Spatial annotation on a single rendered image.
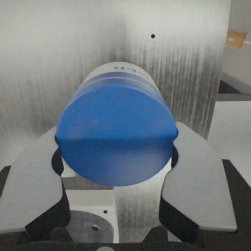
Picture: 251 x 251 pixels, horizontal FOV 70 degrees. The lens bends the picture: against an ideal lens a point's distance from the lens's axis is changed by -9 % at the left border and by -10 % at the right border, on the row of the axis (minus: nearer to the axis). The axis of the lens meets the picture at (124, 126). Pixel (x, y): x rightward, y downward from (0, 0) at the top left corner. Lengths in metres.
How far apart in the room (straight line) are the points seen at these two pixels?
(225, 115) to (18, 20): 0.36
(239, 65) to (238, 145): 0.96
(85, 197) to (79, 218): 0.04
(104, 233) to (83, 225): 0.05
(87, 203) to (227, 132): 0.29
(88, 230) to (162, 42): 0.34
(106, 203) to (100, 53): 0.26
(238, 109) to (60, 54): 0.30
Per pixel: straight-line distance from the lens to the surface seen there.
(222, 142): 0.39
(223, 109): 0.35
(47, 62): 0.31
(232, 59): 1.30
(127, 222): 0.50
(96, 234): 0.41
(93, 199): 0.40
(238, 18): 1.29
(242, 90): 0.51
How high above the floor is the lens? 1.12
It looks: 62 degrees down
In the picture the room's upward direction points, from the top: 180 degrees counter-clockwise
